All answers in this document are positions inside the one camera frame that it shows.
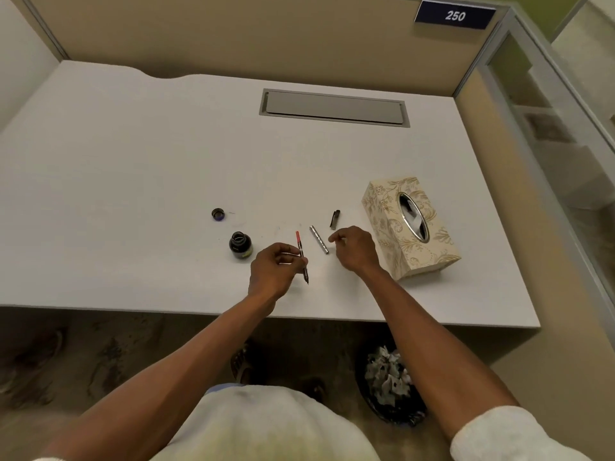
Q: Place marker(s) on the person's dark shoe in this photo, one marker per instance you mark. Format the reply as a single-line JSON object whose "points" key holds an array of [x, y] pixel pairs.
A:
{"points": [[314, 389], [242, 364]]}

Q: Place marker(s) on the person's right fingers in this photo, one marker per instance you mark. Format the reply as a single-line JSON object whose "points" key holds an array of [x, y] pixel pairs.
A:
{"points": [[338, 236]]}

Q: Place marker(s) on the white tissue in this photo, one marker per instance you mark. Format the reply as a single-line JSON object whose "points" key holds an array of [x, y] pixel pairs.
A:
{"points": [[409, 215]]}

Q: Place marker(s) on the glass partition with metal frame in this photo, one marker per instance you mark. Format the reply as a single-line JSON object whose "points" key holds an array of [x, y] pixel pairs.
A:
{"points": [[552, 115]]}

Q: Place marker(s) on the person's right forearm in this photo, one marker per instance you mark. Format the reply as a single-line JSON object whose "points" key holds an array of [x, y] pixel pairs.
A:
{"points": [[423, 345]]}

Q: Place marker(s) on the crumpled white tissues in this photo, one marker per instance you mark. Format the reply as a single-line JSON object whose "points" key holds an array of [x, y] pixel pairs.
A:
{"points": [[387, 379]]}

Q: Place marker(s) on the person's left hand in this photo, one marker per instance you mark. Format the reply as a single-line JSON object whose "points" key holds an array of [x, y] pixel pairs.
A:
{"points": [[269, 278]]}

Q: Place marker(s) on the fountain pen section red converter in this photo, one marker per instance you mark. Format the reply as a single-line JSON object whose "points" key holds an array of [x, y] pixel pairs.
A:
{"points": [[298, 238]]}

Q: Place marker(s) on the person's left fingers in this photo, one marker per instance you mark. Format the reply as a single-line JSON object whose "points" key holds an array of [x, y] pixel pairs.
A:
{"points": [[287, 248]]}

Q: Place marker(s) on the dark ink bottle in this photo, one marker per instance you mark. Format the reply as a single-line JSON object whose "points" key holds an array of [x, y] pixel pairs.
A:
{"points": [[240, 245]]}

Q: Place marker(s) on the black ink bottle lid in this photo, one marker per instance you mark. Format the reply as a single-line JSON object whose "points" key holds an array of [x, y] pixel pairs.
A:
{"points": [[218, 214]]}

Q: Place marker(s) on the silver pen barrel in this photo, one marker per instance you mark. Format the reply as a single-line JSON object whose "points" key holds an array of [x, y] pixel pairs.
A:
{"points": [[319, 239]]}

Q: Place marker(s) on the dark pen cap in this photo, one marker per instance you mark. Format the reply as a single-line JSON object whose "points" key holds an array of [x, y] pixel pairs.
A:
{"points": [[335, 219]]}

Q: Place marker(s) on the person's right hand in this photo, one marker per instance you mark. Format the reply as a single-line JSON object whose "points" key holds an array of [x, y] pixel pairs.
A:
{"points": [[358, 249]]}

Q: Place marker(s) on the cream floral tissue box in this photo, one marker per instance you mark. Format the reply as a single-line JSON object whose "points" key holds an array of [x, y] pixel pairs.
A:
{"points": [[423, 254]]}

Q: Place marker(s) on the beige cubicle partition panel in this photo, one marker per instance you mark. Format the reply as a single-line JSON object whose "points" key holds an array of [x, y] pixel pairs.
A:
{"points": [[240, 38]]}

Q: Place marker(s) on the person's left forearm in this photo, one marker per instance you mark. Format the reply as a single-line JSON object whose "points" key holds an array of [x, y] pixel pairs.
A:
{"points": [[192, 364]]}

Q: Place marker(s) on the dark blue number sign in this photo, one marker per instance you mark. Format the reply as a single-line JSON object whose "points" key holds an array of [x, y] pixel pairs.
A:
{"points": [[455, 15]]}

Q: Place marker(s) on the person's white shirt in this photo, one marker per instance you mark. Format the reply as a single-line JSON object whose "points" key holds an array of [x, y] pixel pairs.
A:
{"points": [[269, 427]]}

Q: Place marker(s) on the black waste bin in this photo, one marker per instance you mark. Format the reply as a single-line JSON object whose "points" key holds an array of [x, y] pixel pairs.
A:
{"points": [[384, 417]]}

